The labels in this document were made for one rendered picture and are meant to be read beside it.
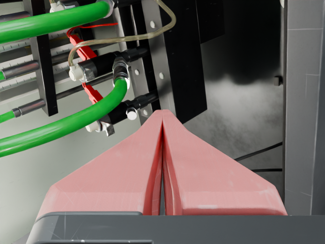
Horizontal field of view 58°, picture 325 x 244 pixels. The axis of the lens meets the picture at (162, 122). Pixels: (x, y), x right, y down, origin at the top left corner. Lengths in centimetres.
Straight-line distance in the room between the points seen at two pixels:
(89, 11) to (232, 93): 39
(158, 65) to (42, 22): 27
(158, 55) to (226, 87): 18
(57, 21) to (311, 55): 26
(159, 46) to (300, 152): 25
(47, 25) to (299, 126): 30
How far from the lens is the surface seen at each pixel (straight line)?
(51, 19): 24
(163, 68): 47
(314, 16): 36
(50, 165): 76
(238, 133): 63
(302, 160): 43
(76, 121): 25
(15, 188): 76
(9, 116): 61
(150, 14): 46
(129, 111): 45
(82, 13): 26
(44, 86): 59
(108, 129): 42
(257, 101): 57
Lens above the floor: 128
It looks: 35 degrees down
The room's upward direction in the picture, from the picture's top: 119 degrees counter-clockwise
